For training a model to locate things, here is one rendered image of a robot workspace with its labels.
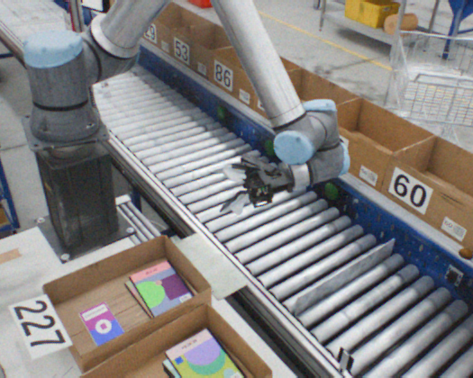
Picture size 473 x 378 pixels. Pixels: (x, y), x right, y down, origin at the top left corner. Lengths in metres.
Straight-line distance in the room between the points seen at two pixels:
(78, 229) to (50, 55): 0.58
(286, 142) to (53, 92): 0.69
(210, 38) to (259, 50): 1.90
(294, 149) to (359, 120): 1.10
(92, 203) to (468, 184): 1.35
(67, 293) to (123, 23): 0.80
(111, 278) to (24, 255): 0.32
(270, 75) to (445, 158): 1.05
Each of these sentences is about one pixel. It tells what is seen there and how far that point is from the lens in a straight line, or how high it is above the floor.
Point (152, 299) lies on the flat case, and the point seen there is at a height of 0.79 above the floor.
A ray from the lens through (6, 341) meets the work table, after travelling 1.52.
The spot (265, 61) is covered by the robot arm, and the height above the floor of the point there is 1.51.
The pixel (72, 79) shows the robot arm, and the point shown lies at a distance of 1.43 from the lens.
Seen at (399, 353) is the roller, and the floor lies 0.75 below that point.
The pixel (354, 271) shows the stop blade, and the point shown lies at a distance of 1.61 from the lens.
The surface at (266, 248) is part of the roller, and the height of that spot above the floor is 0.74.
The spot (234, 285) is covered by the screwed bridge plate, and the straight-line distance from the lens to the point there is 1.53.
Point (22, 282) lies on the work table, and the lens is 1.66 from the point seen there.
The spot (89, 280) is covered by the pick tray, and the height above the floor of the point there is 0.79.
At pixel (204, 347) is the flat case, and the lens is 1.33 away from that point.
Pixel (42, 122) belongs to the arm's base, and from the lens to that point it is 1.49.
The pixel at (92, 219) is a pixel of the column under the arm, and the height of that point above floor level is 0.85.
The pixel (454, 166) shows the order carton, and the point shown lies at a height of 0.96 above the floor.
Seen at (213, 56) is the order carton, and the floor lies 1.04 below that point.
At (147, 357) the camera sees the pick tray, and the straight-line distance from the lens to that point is 1.36.
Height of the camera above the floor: 1.88
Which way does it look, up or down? 34 degrees down
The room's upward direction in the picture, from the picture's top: 6 degrees clockwise
